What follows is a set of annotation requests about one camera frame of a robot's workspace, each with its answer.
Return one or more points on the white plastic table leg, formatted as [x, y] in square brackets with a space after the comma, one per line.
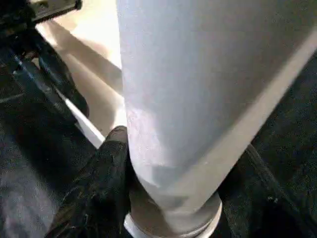
[198, 89]

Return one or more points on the white plastic table top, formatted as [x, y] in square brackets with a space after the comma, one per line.
[94, 64]

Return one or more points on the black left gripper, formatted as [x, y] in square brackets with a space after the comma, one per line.
[29, 12]

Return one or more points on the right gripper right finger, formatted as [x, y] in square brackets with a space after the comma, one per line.
[262, 203]

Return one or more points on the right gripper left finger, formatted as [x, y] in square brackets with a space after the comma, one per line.
[96, 198]

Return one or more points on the black work mat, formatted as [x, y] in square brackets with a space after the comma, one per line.
[29, 173]

